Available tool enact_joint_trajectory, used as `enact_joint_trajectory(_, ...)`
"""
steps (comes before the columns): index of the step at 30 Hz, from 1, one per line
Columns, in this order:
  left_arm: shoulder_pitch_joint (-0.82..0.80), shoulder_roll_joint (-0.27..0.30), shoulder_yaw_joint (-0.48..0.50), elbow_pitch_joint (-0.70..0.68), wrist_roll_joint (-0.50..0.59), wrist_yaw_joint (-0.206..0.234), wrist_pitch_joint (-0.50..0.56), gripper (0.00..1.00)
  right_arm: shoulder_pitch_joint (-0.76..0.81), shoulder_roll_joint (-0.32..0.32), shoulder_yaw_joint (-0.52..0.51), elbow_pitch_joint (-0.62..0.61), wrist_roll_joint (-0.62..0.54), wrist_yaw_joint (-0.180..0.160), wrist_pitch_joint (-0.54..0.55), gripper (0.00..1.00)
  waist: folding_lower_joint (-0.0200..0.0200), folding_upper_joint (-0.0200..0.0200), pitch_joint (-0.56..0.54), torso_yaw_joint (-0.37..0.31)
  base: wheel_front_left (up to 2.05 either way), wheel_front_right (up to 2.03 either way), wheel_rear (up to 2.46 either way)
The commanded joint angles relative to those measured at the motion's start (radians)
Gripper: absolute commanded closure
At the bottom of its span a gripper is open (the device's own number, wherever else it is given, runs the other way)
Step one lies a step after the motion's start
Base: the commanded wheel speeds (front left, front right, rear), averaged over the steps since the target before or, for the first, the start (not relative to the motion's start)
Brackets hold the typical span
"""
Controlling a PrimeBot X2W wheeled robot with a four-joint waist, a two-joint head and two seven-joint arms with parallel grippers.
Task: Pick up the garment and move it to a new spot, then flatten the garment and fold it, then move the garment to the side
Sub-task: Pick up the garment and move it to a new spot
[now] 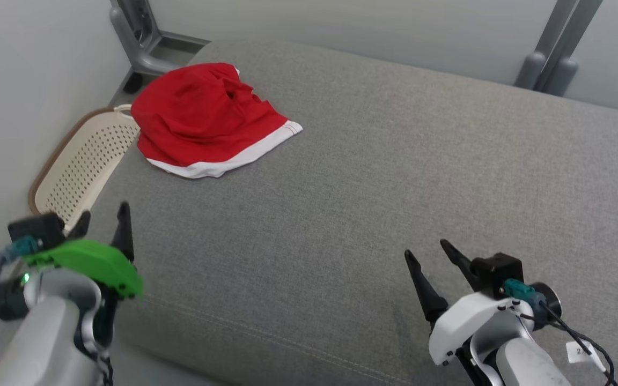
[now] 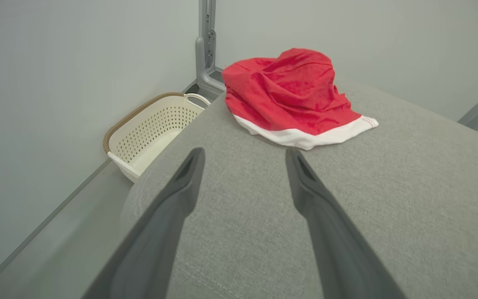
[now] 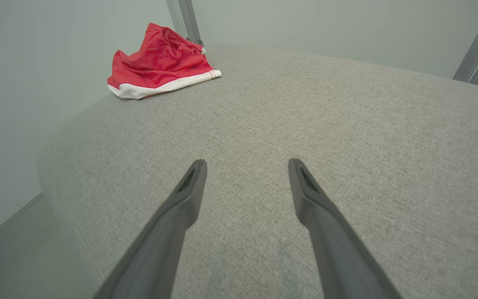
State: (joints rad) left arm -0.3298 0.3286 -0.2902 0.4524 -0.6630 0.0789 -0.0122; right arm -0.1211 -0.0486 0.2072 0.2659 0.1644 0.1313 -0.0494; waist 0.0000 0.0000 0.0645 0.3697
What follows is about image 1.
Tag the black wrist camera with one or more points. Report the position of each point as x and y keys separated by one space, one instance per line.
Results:
x=497 y=271
x=41 y=228

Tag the red shorts white trim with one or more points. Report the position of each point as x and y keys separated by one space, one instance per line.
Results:
x=196 y=118

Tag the dark grey double post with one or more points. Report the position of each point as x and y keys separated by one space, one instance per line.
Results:
x=556 y=64

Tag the cream perforated laundry basket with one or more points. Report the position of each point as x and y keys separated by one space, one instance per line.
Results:
x=83 y=166

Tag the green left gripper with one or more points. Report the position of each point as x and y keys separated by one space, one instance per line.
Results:
x=94 y=260

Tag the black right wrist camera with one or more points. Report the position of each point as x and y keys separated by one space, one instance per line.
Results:
x=497 y=271

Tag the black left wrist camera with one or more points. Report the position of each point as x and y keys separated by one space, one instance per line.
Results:
x=41 y=228

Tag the grey metal stand base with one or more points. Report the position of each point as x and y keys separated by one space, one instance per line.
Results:
x=142 y=53

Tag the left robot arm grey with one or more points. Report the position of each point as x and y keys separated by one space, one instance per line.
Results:
x=46 y=343

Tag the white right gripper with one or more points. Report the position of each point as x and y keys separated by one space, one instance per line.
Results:
x=470 y=321

